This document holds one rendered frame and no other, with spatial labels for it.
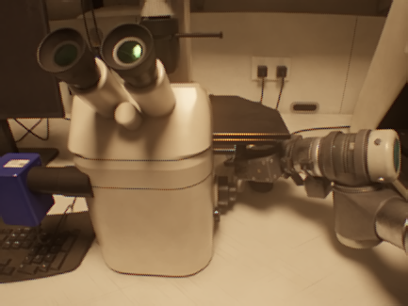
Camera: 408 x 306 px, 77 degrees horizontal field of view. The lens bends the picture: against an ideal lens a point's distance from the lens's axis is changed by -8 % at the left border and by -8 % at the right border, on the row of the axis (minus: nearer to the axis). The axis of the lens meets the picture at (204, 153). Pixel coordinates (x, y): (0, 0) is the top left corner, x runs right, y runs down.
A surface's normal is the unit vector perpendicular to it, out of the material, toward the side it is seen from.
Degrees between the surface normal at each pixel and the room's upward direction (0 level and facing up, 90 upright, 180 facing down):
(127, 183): 90
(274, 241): 0
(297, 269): 0
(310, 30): 90
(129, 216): 91
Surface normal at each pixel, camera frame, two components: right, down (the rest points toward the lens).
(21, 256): -0.01, -0.84
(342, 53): -0.06, 0.48
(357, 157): -0.73, 0.04
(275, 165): 0.69, -0.01
